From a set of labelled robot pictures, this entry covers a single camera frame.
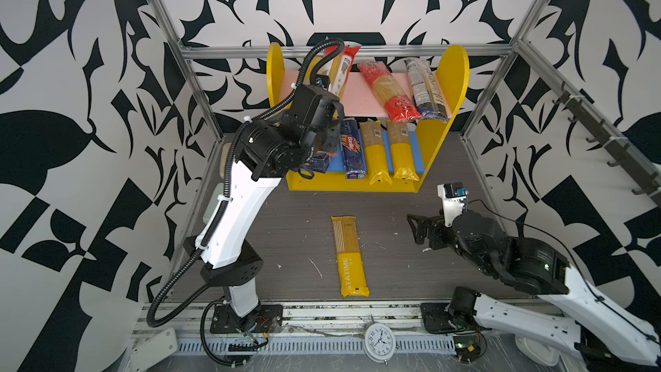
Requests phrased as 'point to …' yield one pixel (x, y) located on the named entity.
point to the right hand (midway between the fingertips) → (421, 215)
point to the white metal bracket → (153, 350)
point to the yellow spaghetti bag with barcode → (398, 134)
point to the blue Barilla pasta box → (318, 162)
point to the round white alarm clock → (379, 343)
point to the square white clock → (537, 351)
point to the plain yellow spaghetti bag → (374, 145)
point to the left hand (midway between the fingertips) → (325, 116)
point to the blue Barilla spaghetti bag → (354, 155)
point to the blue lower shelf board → (336, 158)
